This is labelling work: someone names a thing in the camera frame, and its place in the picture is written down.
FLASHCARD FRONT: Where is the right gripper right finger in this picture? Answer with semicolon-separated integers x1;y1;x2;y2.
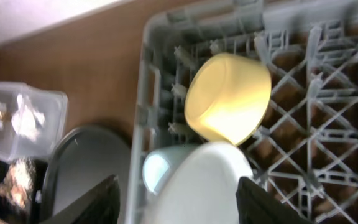
236;177;310;224

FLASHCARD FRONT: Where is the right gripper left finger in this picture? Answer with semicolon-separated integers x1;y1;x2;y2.
41;175;121;224

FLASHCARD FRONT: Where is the grey plate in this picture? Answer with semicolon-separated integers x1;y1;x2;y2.
140;142;253;224

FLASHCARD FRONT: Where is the blue cup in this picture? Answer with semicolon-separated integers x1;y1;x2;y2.
142;144;198;195

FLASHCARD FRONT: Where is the food scraps pile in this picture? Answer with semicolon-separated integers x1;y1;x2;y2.
0;158;37;212

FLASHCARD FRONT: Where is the white tissue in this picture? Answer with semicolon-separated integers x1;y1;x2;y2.
11;94;45;142

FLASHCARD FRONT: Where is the yellow bowl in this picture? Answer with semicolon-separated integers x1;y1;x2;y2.
184;53;272;146

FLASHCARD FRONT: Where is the grey dishwasher rack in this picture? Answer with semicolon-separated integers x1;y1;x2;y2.
125;1;358;223

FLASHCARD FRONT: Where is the clear plastic waste bin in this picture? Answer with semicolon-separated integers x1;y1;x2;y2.
0;82;68;162

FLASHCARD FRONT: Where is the round black serving tray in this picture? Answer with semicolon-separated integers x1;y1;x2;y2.
39;125;131;223

